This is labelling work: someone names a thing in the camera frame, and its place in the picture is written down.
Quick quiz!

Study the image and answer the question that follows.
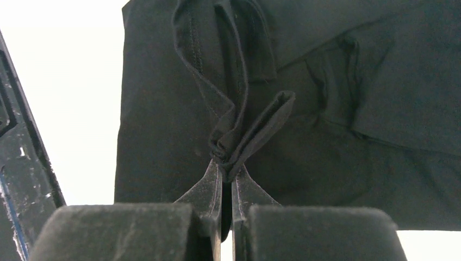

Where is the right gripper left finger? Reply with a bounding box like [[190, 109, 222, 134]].
[[29, 161, 222, 260]]

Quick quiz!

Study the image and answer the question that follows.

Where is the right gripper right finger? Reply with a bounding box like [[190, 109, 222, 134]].
[[232, 167, 406, 260]]

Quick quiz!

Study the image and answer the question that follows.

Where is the black t shirt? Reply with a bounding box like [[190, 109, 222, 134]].
[[114, 1, 460, 231]]

